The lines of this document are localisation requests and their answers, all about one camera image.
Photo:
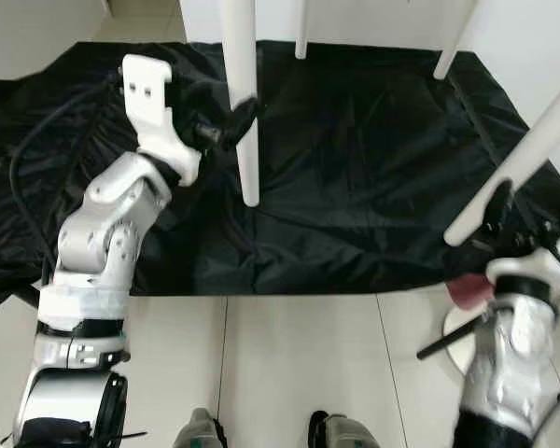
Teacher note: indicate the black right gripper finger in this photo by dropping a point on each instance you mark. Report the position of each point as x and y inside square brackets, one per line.
[496, 205]

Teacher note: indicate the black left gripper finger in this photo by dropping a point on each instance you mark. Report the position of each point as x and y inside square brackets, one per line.
[241, 117]

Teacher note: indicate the white plastic screw-in table leg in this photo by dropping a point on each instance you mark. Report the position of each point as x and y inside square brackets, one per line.
[457, 37]
[244, 159]
[532, 159]
[301, 28]

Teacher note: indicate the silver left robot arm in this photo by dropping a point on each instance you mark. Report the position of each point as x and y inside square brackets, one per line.
[103, 224]

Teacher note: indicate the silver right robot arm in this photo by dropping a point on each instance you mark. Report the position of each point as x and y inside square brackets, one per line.
[513, 355]

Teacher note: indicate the pink fabric piece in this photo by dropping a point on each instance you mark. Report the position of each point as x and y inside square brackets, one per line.
[468, 291]

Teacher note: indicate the black fabric table cover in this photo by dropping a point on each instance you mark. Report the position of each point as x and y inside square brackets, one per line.
[355, 187]

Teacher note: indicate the grey right robot foot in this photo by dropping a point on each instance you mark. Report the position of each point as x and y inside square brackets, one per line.
[341, 431]

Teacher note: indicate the grey robot foot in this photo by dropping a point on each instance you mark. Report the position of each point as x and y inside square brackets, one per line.
[201, 431]
[341, 431]

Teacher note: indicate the grey left robot foot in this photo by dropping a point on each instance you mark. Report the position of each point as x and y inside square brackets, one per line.
[201, 431]

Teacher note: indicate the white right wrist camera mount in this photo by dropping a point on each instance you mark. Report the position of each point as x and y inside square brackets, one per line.
[541, 266]

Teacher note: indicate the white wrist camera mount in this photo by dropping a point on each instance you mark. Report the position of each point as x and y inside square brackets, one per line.
[154, 103]
[541, 266]

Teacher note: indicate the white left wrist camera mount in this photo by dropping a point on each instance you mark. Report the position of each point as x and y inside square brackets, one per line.
[154, 103]

